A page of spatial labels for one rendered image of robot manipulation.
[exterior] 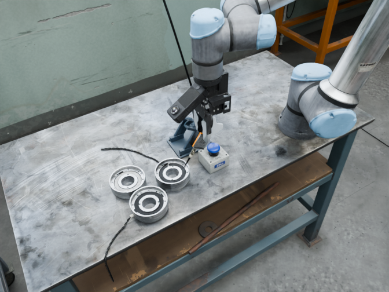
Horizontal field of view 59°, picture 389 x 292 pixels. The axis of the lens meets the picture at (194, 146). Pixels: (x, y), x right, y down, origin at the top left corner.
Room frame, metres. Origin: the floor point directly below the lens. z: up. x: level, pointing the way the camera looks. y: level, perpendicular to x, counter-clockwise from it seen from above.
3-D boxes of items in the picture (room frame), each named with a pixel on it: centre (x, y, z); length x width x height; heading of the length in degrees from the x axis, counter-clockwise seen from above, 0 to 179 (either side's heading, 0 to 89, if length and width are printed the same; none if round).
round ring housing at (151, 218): (0.58, 0.13, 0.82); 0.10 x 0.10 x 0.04
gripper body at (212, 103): (0.75, -0.05, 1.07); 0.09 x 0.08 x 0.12; 116
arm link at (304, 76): (0.90, -0.37, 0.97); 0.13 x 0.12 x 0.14; 6
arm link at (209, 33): (0.74, -0.04, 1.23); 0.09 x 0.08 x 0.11; 96
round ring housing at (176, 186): (0.69, 0.07, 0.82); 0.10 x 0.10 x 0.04
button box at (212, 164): (0.75, -0.06, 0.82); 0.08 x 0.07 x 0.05; 119
